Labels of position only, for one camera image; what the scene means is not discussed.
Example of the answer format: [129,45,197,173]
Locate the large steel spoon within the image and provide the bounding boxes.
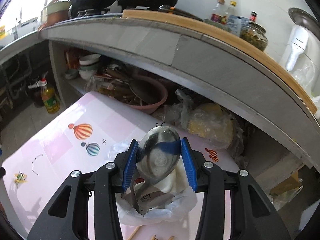
[134,125,181,199]

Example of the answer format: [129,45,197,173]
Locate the cream ceramic spoon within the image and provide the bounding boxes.
[157,158,189,196]

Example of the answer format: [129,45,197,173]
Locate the crumpled clear plastic bag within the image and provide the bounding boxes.
[152,89,244,161]

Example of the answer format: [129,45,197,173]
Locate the steel utensil holder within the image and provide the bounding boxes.
[120,183,174,215]

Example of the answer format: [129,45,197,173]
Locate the white plastic bag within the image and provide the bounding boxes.
[107,139,198,227]

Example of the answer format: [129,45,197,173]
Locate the pink plastic basin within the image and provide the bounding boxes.
[127,75,168,114]

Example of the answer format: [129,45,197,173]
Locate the lone bamboo chopstick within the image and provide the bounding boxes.
[127,226,140,240]

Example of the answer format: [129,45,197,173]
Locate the cooking oil bottle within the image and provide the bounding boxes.
[28,77,60,114]

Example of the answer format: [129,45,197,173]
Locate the stacked white bowls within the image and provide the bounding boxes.
[79,54,101,80]

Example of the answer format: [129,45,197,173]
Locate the pickle glass jar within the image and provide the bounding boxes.
[240,22,268,51]

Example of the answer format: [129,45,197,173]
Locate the glass seasoning bottle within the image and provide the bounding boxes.
[210,0,225,23]

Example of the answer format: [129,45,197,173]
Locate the yellow-cap sauce bottle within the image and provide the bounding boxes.
[220,1,237,24]

